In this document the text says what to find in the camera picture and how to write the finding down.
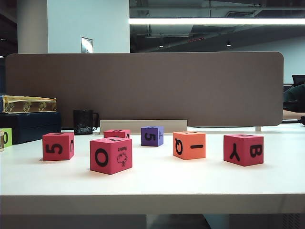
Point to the red foam block printed turtle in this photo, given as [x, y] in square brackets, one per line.
[114, 133]

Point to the orange foam block printed Q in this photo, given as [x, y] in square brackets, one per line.
[188, 148]

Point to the red foam block printed Y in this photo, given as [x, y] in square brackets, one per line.
[240, 150]

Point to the red foam block printed 5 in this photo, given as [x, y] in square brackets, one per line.
[54, 148]

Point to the purple foam block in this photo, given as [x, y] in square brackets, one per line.
[150, 137]

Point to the brown desk divider panel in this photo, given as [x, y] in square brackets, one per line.
[166, 90]

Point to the red foam block printed O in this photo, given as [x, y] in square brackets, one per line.
[107, 157]

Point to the black mug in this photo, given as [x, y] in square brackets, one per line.
[82, 121]

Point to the red LED sign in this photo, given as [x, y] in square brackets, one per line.
[196, 40]

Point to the white divider foot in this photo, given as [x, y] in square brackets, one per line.
[258, 128]

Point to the dark blue box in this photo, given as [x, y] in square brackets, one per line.
[35, 126]

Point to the yellow printed box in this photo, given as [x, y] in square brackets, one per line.
[28, 106]

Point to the dark green office chair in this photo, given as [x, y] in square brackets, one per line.
[295, 95]

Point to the green foam block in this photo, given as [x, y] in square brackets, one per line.
[8, 138]

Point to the small black object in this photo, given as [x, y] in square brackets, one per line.
[303, 120]

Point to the small beige container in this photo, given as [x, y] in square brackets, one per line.
[1, 143]

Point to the silver wall plate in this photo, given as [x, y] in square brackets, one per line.
[86, 44]

